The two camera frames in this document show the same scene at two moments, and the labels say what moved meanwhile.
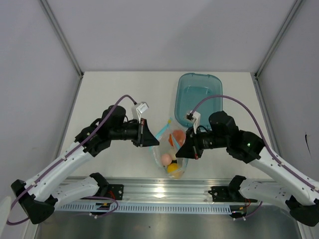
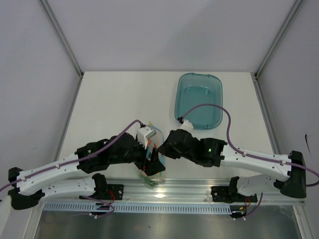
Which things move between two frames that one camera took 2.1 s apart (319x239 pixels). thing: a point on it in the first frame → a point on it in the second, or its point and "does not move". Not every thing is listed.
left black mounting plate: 115,191 does not move
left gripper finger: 153,142 → 152,167
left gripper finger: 147,138 → 156,165
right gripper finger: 191,148 → 166,149
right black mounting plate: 220,194 does not move
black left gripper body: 127,132 → 136,154
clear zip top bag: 165,148 → 156,141
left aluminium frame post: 62,36 does not move
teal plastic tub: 191,88 does not move
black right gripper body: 209,140 → 176,155
